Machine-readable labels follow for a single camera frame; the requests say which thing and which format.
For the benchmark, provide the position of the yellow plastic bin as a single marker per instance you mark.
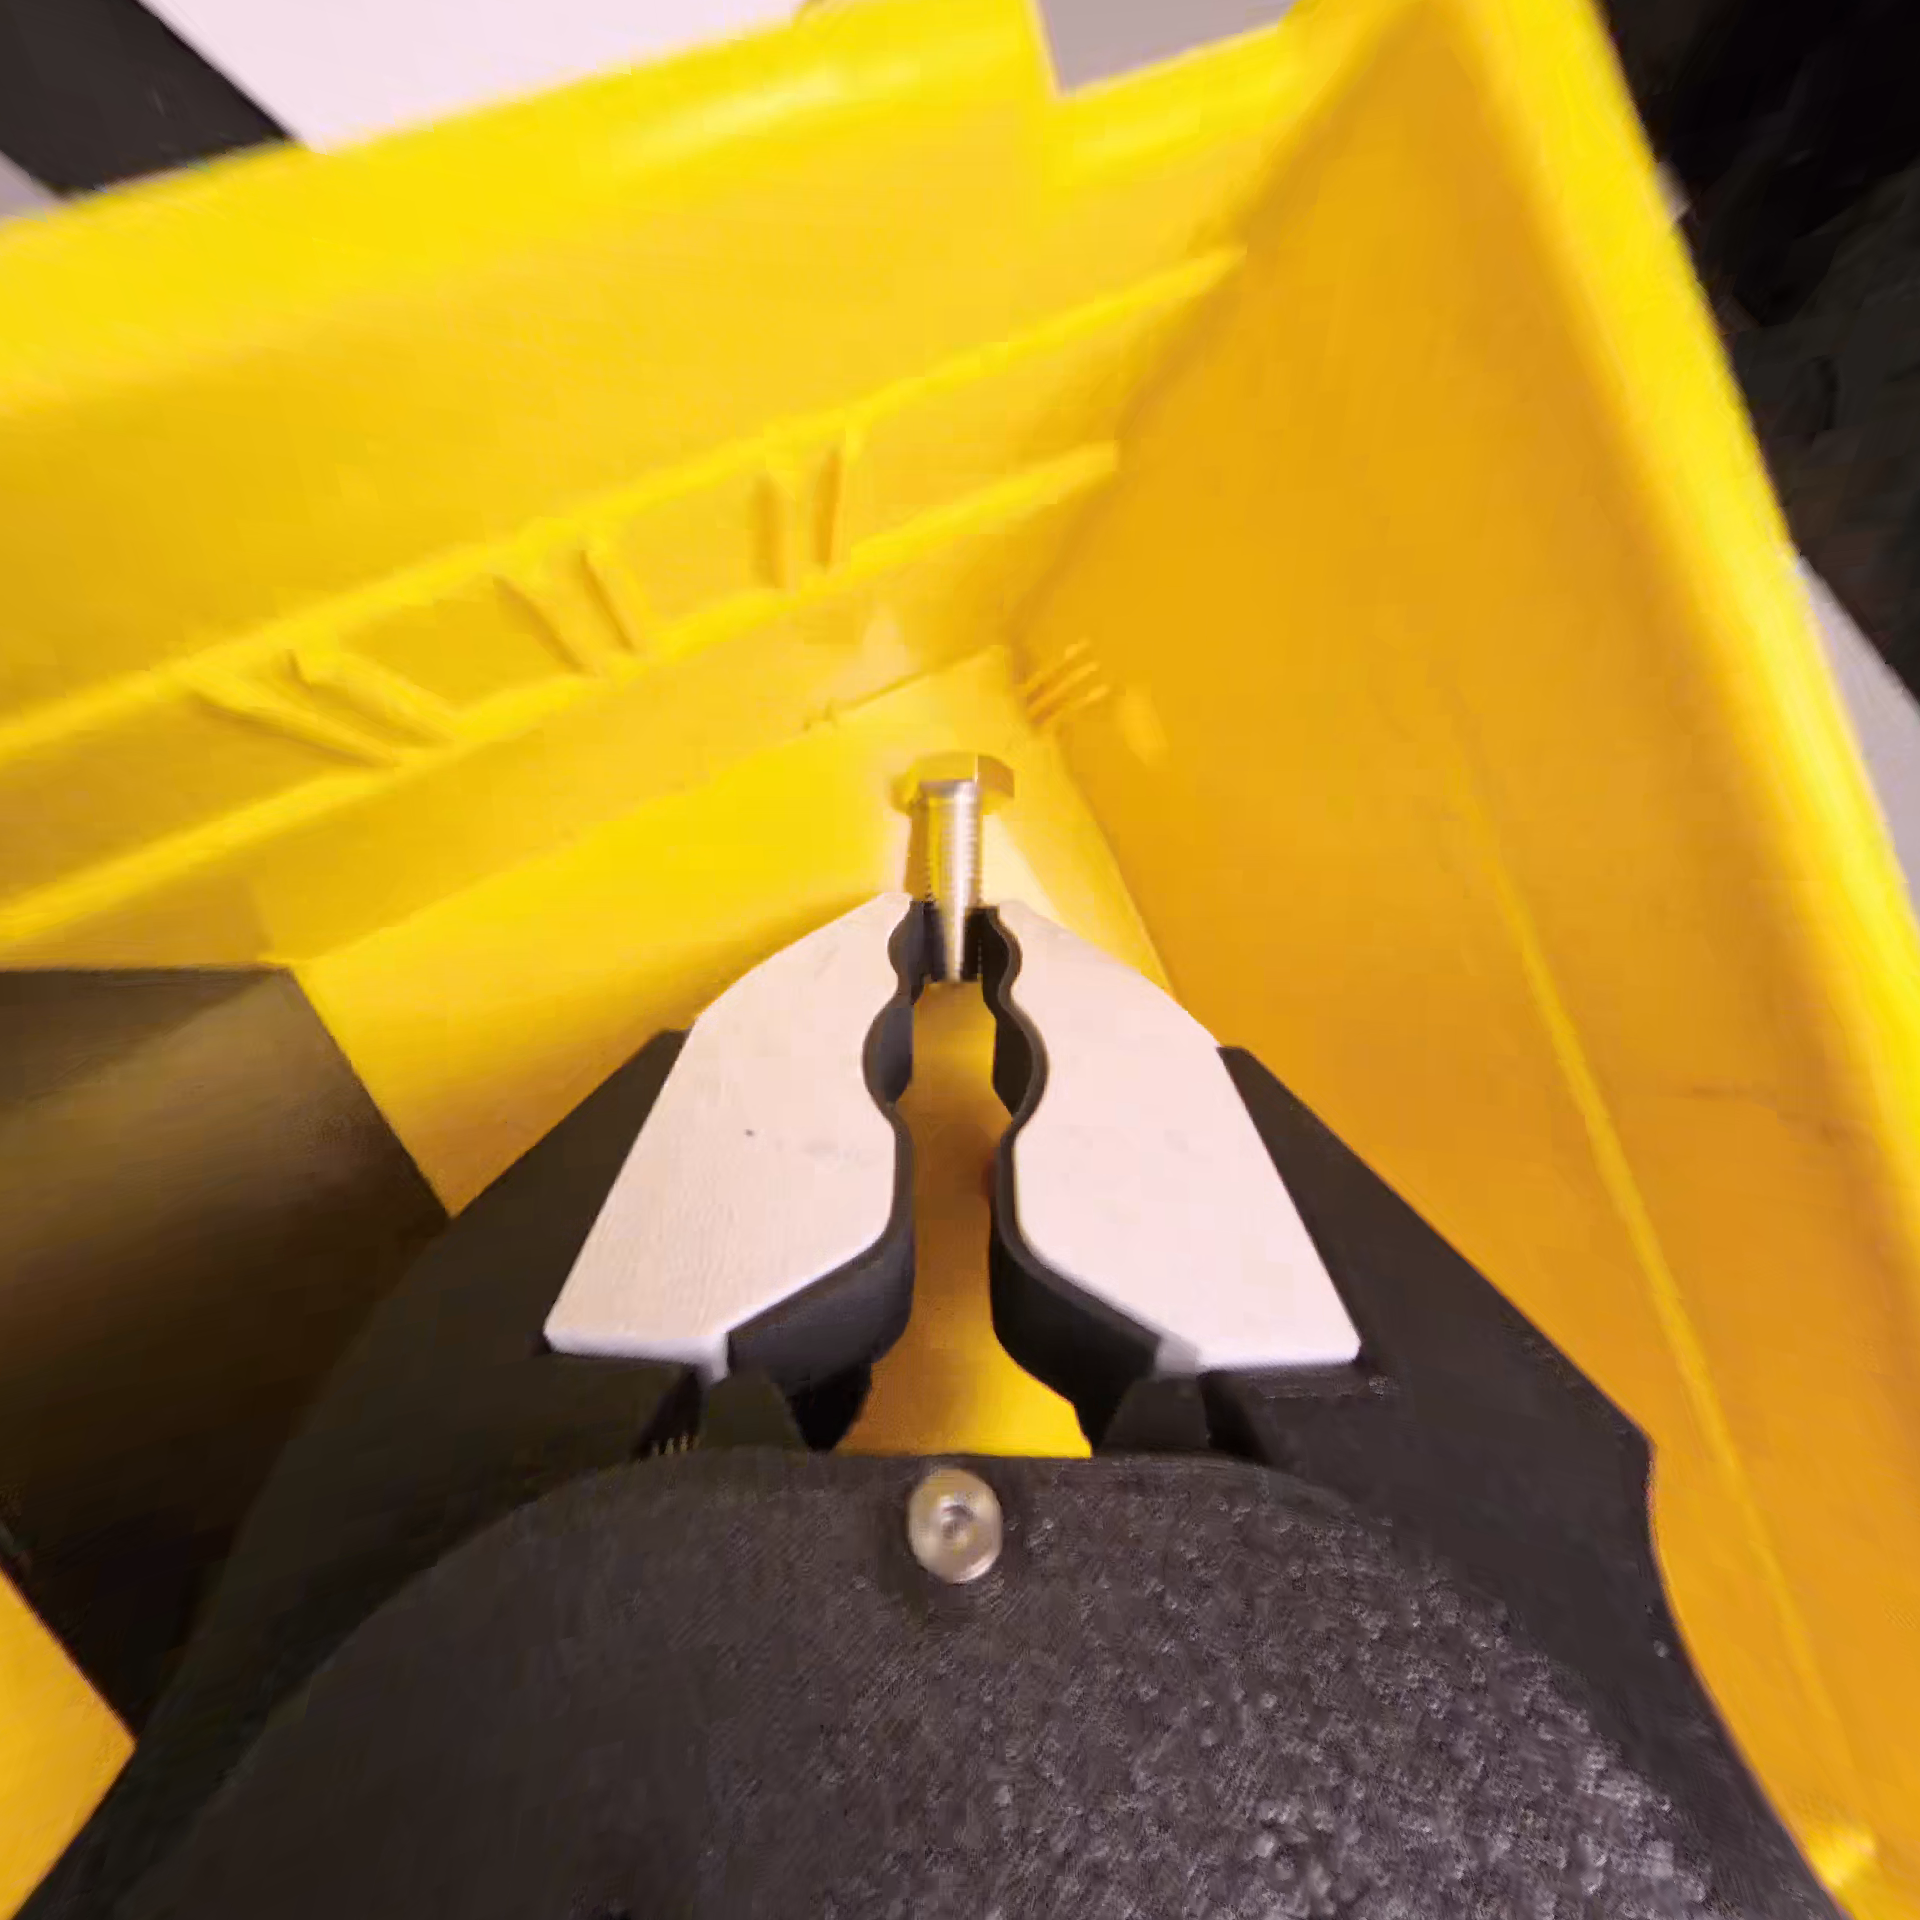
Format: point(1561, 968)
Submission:
point(1350, 751)

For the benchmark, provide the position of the silver hex bolt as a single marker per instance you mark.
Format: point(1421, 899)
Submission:
point(953, 854)

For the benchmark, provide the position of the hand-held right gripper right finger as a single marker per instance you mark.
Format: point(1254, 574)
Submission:
point(1154, 1200)

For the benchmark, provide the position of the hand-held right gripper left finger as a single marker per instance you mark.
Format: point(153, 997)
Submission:
point(735, 1184)

